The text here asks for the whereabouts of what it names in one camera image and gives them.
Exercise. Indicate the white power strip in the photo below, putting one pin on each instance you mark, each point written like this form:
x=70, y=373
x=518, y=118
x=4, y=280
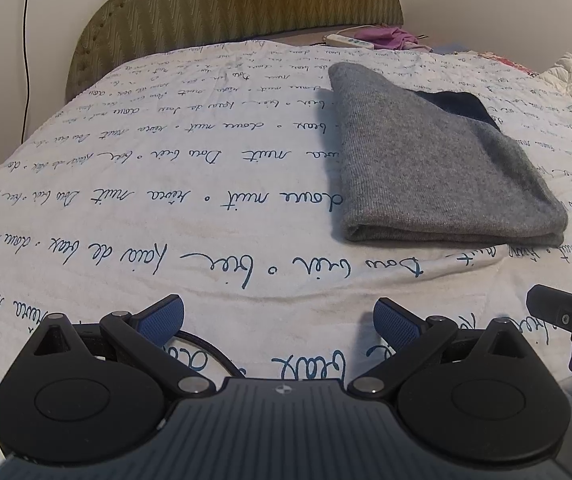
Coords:
x=348, y=41

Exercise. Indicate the purple cloth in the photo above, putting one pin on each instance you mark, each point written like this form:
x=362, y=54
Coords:
x=395, y=39

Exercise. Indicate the grey sweater with navy sleeves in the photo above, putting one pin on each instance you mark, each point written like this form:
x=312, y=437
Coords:
x=415, y=160

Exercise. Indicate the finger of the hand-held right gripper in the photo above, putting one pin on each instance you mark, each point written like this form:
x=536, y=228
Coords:
x=550, y=305

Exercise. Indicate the white puffy jacket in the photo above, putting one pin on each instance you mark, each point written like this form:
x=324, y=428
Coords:
x=565, y=77

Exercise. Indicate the olive padded headboard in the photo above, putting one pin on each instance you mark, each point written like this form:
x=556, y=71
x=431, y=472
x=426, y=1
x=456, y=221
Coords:
x=216, y=5

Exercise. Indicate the white script-print blanket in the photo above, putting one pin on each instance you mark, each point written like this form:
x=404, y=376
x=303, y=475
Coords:
x=166, y=160

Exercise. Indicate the red floral cloth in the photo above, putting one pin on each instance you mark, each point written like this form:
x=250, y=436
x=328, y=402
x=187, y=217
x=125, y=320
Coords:
x=505, y=62

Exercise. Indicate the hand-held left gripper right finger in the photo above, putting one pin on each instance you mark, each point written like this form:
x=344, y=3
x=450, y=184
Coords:
x=394, y=321

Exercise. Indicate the brown bed sheet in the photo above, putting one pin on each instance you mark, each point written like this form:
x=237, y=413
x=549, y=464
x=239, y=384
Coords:
x=306, y=36

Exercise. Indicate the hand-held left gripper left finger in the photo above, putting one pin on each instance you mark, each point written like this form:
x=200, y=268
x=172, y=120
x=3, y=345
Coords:
x=162, y=318

